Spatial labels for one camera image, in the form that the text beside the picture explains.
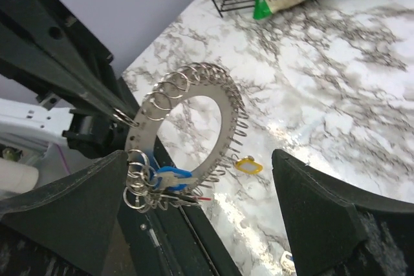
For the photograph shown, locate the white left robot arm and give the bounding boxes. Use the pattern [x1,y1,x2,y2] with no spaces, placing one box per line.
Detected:
[1,0,138,167]

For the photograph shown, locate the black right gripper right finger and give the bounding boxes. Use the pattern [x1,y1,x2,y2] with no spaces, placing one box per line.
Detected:
[272,149,413,275]

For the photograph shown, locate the yellow key tag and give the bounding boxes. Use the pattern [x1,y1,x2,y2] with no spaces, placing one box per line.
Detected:
[234,156,263,175]

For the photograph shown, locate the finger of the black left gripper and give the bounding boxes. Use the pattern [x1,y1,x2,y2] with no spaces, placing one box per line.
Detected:
[1,49,138,127]

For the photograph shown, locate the white bottle red cap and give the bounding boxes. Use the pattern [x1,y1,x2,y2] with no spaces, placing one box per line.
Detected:
[0,158,39,200]

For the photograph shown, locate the metal disc with key rings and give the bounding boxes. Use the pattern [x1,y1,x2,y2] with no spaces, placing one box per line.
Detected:
[123,62,248,213]

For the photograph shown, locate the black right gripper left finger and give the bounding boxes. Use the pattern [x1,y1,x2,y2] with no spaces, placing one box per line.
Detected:
[1,151,127,275]

